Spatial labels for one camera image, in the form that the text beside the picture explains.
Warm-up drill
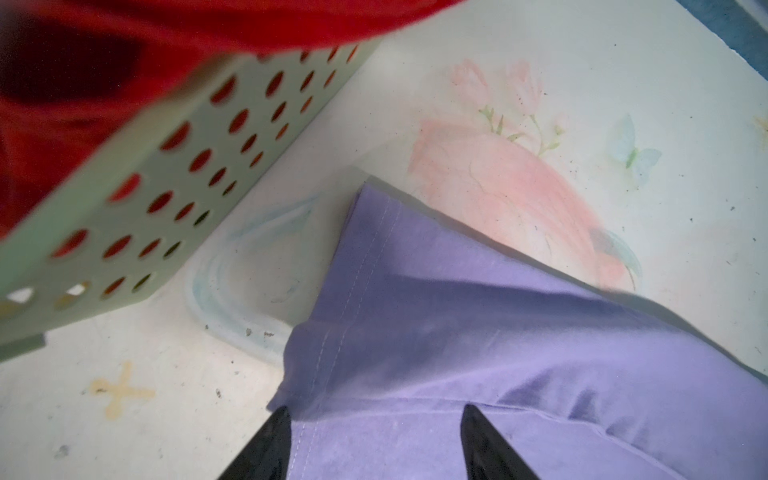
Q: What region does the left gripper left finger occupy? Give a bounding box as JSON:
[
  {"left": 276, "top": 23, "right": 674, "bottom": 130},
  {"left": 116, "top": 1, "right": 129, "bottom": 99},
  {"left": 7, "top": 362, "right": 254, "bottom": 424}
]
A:
[{"left": 218, "top": 406, "right": 292, "bottom": 480}]

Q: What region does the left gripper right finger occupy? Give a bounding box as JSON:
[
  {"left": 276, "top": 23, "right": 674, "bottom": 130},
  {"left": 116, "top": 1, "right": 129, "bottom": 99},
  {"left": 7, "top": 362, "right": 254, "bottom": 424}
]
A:
[{"left": 460, "top": 404, "right": 539, "bottom": 480}]

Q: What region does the purple t shirt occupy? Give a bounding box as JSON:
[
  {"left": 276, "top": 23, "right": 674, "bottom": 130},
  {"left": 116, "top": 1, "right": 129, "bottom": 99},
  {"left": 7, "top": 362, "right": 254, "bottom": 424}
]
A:
[{"left": 271, "top": 185, "right": 767, "bottom": 479}]

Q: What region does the pale green plastic basket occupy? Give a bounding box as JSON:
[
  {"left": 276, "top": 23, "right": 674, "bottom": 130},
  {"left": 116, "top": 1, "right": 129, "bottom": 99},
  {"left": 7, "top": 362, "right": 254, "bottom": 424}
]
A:
[{"left": 1, "top": 40, "right": 377, "bottom": 360}]

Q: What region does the red t shirt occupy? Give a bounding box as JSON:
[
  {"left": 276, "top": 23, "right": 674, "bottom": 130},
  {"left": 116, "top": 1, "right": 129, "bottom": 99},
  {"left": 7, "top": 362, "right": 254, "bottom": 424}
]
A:
[{"left": 1, "top": 0, "right": 446, "bottom": 233}]

